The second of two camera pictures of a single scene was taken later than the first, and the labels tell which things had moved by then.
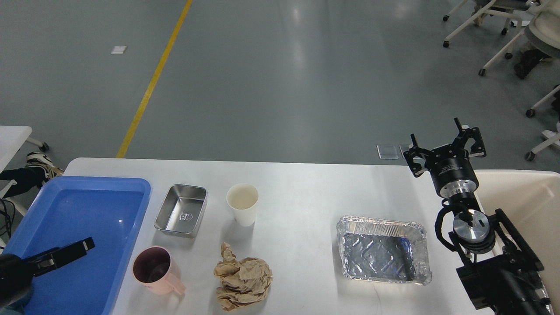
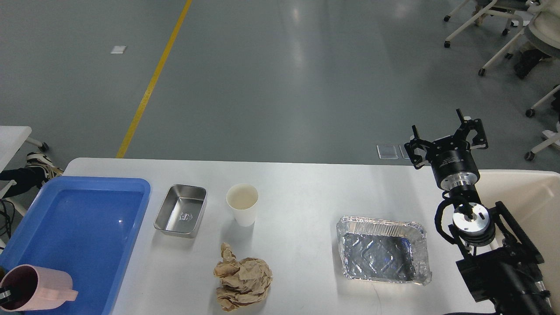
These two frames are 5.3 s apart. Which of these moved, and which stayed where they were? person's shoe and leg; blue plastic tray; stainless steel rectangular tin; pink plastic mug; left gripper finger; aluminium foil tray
Moved: pink plastic mug; left gripper finger
Stayed: aluminium foil tray; stainless steel rectangular tin; blue plastic tray; person's shoe and leg
